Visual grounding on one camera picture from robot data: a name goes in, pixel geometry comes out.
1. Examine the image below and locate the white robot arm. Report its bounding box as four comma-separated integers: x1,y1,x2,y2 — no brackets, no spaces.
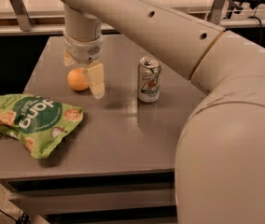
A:
61,0,265,224

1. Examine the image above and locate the grey drawer cabinet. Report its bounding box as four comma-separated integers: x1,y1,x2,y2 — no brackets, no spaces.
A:
0,35,204,224

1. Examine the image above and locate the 7up soda can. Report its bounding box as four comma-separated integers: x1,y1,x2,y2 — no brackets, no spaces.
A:
137,56,162,103

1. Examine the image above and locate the left metal railing bracket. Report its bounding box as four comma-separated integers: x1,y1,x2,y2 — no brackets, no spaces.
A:
9,0,33,32

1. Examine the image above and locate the metal railing bracket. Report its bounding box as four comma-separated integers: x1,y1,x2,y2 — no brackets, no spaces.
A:
207,0,226,24
9,0,33,32

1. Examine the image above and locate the green snack bag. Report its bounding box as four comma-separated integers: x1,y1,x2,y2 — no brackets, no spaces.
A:
0,94,83,159

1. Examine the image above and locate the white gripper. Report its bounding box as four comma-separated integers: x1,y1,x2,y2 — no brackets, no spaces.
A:
63,34,105,99

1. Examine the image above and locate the black cable on floor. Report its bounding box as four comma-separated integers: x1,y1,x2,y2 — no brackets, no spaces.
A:
0,198,31,224

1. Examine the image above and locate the orange fruit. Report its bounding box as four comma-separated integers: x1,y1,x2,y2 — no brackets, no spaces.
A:
67,67,89,91

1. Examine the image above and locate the right metal railing bracket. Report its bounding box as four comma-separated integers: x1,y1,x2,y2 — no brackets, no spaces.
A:
207,0,226,24

